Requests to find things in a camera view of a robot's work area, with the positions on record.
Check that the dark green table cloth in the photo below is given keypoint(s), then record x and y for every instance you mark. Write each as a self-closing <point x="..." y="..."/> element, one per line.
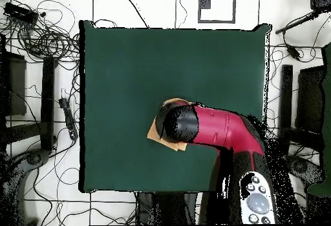
<point x="124" y="81"/>

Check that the black stand bar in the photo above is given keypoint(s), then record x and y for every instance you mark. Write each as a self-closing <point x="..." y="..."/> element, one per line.
<point x="285" y="102"/>
<point x="47" y="102"/>

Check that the black power strip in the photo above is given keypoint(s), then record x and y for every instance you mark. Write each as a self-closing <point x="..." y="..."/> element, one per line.
<point x="68" y="118"/>

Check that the black device box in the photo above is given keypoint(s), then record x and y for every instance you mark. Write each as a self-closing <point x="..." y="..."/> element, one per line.
<point x="320" y="0"/>

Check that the tan terry towel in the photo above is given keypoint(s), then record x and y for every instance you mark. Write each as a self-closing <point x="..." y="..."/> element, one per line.
<point x="152" y="135"/>

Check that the black power adapter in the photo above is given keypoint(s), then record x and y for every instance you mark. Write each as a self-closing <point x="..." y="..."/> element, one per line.
<point x="293" y="52"/>

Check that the black hub box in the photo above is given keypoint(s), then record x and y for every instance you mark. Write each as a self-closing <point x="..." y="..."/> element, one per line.
<point x="19" y="13"/>

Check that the black rod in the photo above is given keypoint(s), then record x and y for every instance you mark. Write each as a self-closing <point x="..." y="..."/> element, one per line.
<point x="297" y="22"/>

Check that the dark flat panel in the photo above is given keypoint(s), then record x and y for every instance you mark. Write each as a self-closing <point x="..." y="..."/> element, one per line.
<point x="310" y="99"/>
<point x="16" y="86"/>

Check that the dark green hanging cloth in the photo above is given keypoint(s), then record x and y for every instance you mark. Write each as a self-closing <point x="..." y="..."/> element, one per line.
<point x="327" y="107"/>

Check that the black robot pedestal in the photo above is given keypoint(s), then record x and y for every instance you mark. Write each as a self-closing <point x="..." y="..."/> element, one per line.
<point x="168" y="208"/>

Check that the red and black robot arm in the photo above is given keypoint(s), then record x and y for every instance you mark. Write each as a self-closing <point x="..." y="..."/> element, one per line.
<point x="219" y="127"/>

